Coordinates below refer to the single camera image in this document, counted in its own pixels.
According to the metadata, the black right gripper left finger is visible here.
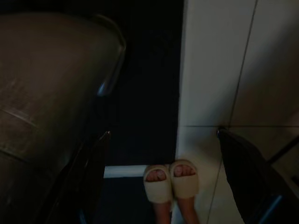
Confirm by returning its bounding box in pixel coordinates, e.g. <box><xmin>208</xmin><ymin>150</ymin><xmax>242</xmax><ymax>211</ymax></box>
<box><xmin>38</xmin><ymin>130</ymin><xmax>111</xmax><ymax>224</ymax></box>

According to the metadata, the cream slipper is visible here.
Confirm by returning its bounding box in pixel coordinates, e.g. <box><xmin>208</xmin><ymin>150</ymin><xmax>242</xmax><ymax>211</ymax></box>
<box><xmin>170</xmin><ymin>159</ymin><xmax>199</xmax><ymax>199</ymax></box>
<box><xmin>142</xmin><ymin>164</ymin><xmax>173</xmax><ymax>204</ymax></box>

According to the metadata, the person's right foot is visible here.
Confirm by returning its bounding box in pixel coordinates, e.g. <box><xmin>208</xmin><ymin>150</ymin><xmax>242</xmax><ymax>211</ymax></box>
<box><xmin>173</xmin><ymin>164</ymin><xmax>198</xmax><ymax>224</ymax></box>

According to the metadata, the dark floor mat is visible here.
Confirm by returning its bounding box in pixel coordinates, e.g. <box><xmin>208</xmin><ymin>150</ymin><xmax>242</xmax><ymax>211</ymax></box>
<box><xmin>102</xmin><ymin>0</ymin><xmax>185</xmax><ymax>167</ymax></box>

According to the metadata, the person's left foot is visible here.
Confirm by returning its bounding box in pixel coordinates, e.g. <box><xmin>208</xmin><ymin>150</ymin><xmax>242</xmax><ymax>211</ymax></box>
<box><xmin>146</xmin><ymin>169</ymin><xmax>172</xmax><ymax>224</ymax></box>

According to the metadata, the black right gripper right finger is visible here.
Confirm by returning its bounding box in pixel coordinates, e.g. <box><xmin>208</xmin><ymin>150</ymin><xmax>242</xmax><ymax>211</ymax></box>
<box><xmin>216</xmin><ymin>128</ymin><xmax>299</xmax><ymax>224</ymax></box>

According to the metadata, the person's foot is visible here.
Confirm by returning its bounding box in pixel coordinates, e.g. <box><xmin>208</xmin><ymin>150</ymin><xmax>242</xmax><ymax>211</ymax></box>
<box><xmin>146</xmin><ymin>169</ymin><xmax>172</xmax><ymax>224</ymax></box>
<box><xmin>173</xmin><ymin>164</ymin><xmax>198</xmax><ymax>224</ymax></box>

